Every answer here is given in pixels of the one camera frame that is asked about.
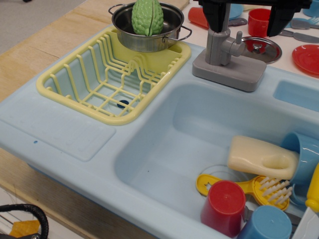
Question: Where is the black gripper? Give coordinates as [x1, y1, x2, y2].
[198, 0, 312, 37]

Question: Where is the grey toy faucet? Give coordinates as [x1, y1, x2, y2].
[191, 27, 268, 93]

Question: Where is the red cup upright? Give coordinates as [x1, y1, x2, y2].
[248, 8, 271, 37]

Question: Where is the steel pot lid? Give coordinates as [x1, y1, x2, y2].
[242, 36, 282, 64]

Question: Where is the grey plastic fork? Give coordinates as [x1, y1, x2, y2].
[290, 19, 319, 29]

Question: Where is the red cup lying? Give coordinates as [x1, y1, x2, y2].
[188, 7, 209, 29]

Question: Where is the grey plastic knife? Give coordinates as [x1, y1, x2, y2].
[279, 30, 319, 44]

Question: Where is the red plate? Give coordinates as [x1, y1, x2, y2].
[292, 44, 319, 78]

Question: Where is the small steel pot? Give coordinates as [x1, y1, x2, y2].
[108, 2, 192, 53]

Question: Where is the green plastic cabbage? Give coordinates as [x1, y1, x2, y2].
[131, 0, 164, 36]

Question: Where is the blue mug in sink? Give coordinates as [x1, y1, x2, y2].
[281, 131, 319, 207]

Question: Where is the blue sink plug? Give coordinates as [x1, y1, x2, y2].
[117, 100, 129, 109]

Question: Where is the yellow plastic dish rack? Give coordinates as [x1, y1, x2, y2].
[36, 26, 191, 125]

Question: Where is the yellow dish brush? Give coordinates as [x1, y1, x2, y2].
[196, 174, 293, 211]

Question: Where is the light blue toy sink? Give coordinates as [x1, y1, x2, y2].
[0, 43, 319, 239]

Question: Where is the yellow plastic bottle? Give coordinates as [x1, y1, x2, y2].
[305, 164, 319, 213]

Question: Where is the red cup in sink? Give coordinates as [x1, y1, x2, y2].
[200, 180, 246, 238]

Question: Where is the blue cup front sink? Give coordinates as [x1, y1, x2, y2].
[237, 206, 292, 239]

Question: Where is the orange object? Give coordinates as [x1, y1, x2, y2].
[9, 220, 40, 238]

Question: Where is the grey utensil handle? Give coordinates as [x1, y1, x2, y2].
[228, 18, 248, 26]

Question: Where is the black cable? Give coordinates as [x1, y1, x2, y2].
[0, 203, 49, 239]

